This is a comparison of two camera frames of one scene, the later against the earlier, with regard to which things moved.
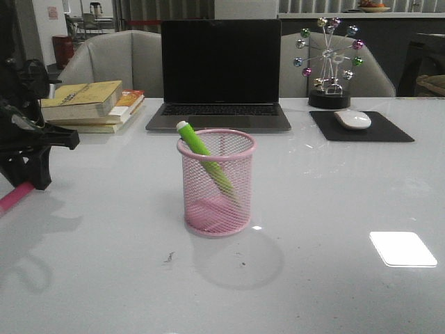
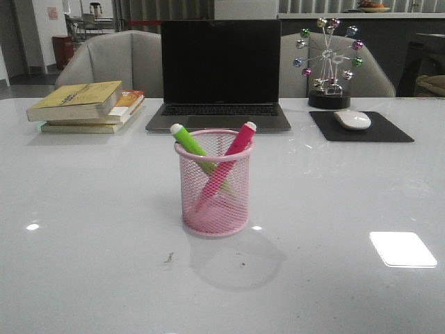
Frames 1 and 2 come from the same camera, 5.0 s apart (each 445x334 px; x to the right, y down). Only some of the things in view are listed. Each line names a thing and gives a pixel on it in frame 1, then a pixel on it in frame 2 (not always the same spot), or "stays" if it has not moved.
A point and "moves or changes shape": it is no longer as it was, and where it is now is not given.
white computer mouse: x=352 y=119 stays
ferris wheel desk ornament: x=329 y=62 stays
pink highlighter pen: x=19 y=192 to x=238 y=147
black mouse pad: x=382 y=129 stays
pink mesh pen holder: x=216 y=168 stays
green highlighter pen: x=209 y=162 moves or changes shape
